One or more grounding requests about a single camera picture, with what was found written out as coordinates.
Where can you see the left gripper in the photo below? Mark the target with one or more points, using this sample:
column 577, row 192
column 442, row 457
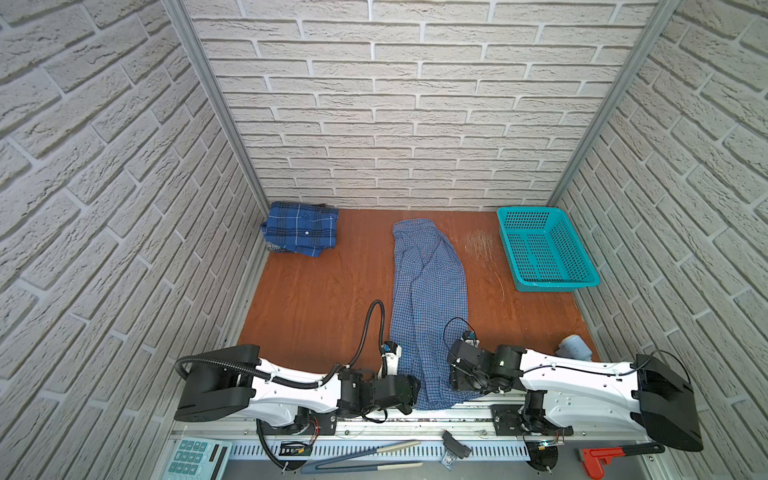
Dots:
column 413, row 400

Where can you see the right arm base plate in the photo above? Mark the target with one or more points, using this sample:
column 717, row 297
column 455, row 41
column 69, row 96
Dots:
column 514, row 420

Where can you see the black round foot disc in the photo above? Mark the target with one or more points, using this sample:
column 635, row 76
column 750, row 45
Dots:
column 542, row 458

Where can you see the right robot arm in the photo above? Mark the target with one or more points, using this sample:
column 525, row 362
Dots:
column 561, row 394

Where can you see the corner aluminium post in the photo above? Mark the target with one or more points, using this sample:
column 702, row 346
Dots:
column 637, row 57
column 191, row 42

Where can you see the folded dark blue plaid shirt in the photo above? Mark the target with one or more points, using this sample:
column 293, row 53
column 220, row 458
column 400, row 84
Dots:
column 300, row 228

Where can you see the aluminium rail frame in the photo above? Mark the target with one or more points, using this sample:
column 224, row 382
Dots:
column 470, row 424

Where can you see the long blue-handled tongs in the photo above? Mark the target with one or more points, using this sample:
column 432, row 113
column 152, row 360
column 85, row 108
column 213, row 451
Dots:
column 352, row 463

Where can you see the teal plastic basket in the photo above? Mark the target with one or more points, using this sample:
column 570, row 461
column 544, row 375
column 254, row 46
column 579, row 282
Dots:
column 544, row 251

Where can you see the grey tape dispenser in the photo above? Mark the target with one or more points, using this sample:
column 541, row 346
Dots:
column 574, row 347

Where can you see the teal button calculator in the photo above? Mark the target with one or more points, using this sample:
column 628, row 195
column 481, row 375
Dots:
column 198, row 459

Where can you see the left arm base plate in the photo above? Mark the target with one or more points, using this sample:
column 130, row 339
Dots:
column 306, row 422

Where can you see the small black clip tool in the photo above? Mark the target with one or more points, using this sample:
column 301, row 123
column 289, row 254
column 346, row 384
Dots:
column 453, row 449

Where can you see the right corner aluminium post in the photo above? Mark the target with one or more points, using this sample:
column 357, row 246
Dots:
column 637, row 57

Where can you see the left corner aluminium post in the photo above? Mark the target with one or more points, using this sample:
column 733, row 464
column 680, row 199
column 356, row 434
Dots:
column 191, row 42

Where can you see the blue small-check shirt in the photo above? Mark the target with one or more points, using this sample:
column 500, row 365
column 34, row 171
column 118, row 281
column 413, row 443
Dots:
column 430, row 308

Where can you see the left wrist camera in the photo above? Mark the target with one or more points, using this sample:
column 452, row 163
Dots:
column 390, row 354

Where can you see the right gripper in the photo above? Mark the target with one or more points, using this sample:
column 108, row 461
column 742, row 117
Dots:
column 458, row 382

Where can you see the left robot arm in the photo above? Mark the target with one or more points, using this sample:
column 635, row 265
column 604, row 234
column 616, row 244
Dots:
column 234, row 380

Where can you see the red pipe wrench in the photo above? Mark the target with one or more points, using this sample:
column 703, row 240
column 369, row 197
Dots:
column 594, row 460

